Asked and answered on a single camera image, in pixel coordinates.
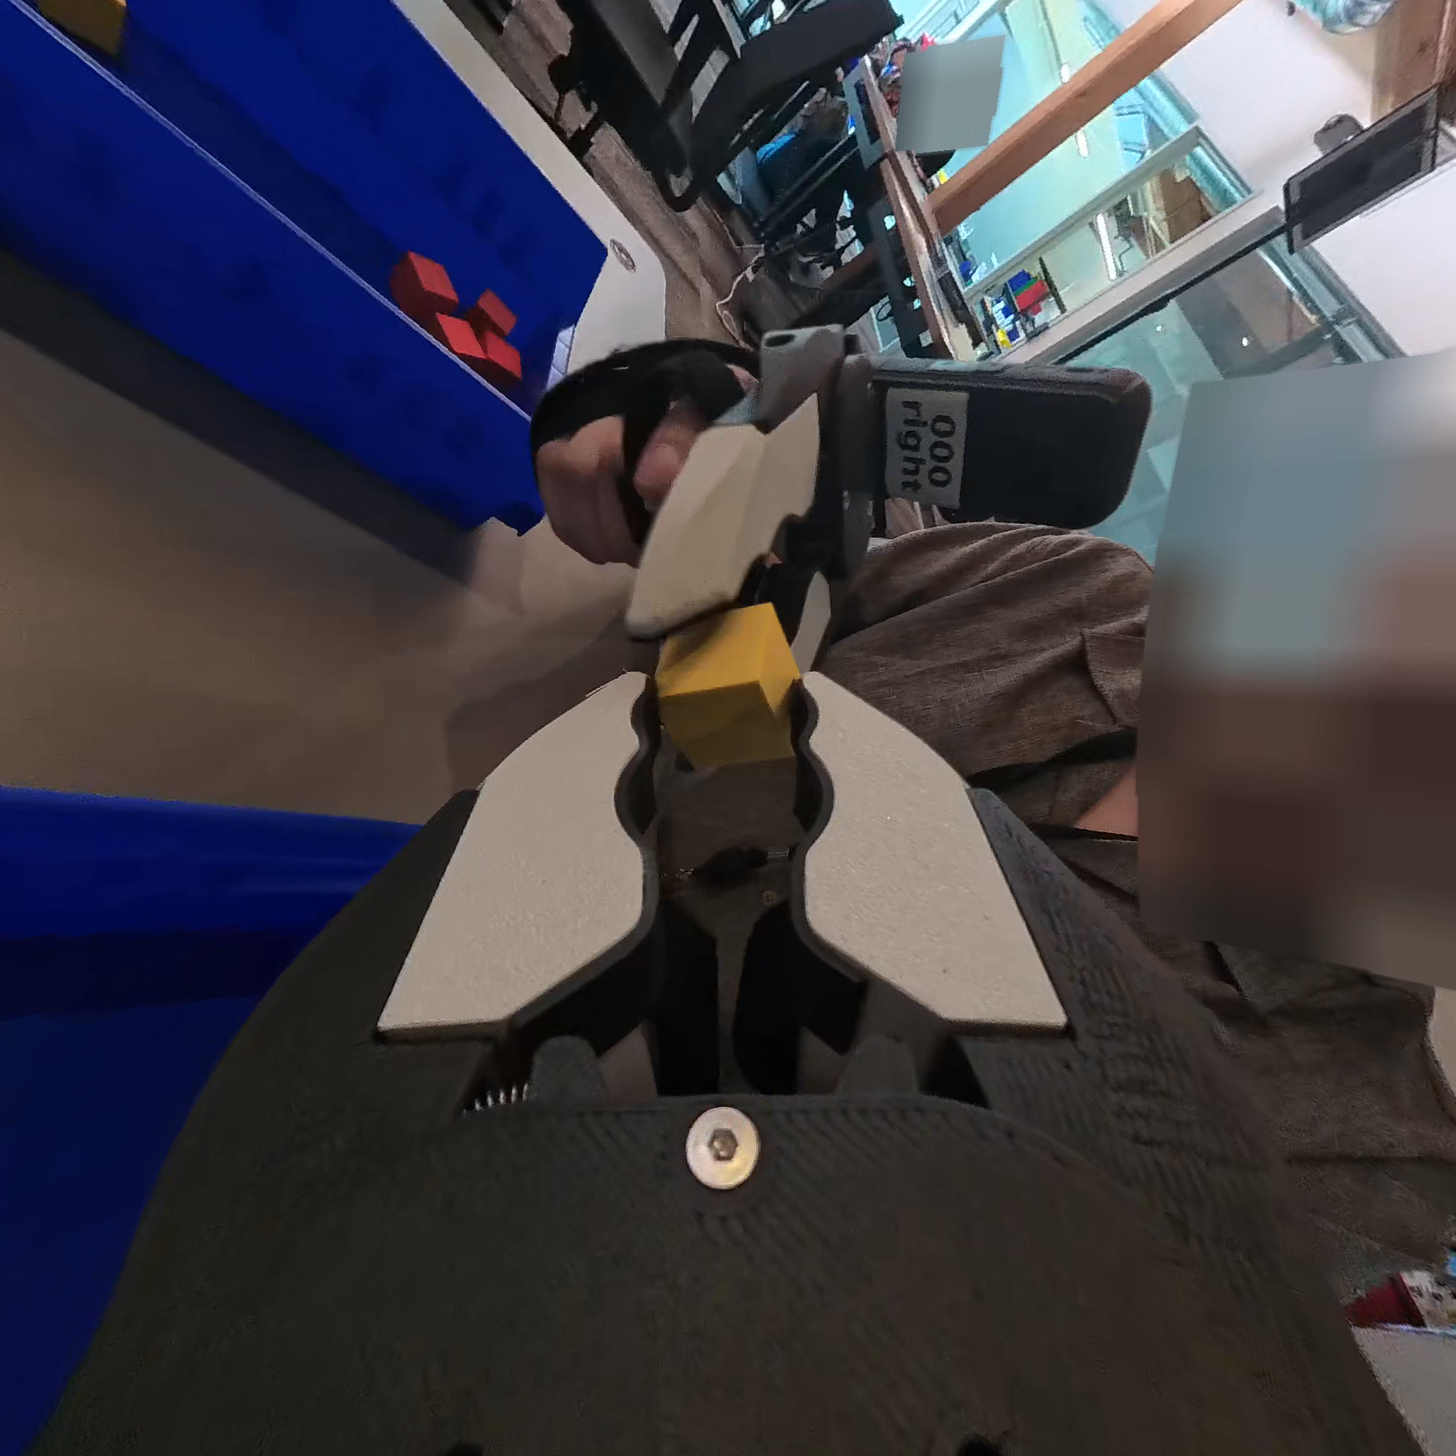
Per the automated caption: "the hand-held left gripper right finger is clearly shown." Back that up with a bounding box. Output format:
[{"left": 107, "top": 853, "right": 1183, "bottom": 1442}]
[{"left": 790, "top": 671, "right": 1071, "bottom": 1037}]

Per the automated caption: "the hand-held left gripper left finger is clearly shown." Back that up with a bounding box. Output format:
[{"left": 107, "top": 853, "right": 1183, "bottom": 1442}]
[{"left": 377, "top": 671, "right": 667, "bottom": 1038}]

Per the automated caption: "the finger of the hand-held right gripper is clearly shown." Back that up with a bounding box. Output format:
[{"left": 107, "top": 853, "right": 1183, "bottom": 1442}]
[
  {"left": 625, "top": 392, "right": 823, "bottom": 636},
  {"left": 790, "top": 569, "right": 837, "bottom": 674}
]

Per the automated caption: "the yellow wooden cube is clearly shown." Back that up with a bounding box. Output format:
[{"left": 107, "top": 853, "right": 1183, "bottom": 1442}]
[
  {"left": 39, "top": 0, "right": 128, "bottom": 56},
  {"left": 655, "top": 603, "right": 802, "bottom": 770}
]

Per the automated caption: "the blue plastic bin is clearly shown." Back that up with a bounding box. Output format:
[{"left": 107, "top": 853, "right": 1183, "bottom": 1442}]
[
  {"left": 0, "top": 785, "right": 422, "bottom": 1456},
  {"left": 0, "top": 0, "right": 606, "bottom": 536}
]

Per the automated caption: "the person's right hand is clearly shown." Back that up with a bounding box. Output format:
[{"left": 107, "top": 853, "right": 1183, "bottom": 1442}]
[{"left": 533, "top": 404, "right": 712, "bottom": 567}]

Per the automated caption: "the black office chair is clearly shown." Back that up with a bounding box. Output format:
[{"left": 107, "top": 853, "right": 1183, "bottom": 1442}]
[{"left": 660, "top": 0, "right": 902, "bottom": 212}]

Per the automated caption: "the small black wall screen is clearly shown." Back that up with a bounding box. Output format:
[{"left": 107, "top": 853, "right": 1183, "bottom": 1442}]
[{"left": 1282, "top": 85, "right": 1440, "bottom": 251}]

